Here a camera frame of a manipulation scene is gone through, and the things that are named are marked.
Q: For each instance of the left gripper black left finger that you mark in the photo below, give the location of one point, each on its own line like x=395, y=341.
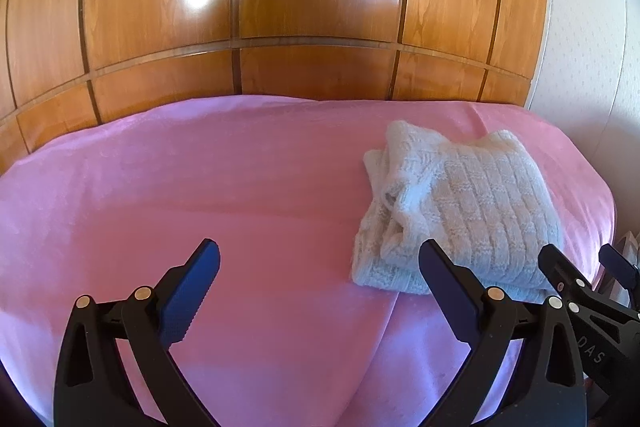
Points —
x=92, y=387

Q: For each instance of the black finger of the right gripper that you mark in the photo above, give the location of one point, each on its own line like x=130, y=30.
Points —
x=564, y=277
x=617, y=270

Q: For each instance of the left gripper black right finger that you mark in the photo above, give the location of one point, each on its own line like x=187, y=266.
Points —
x=523, y=367

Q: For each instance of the cream knitted sweater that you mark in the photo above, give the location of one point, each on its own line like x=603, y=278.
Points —
x=484, y=202

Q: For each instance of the striped fabric beside bed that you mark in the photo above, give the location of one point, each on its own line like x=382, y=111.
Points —
x=628, y=246

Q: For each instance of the pink bedspread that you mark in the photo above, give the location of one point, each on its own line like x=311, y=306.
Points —
x=283, y=338

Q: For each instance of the wooden panelled headboard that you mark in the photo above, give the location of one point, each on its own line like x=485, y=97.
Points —
x=68, y=65

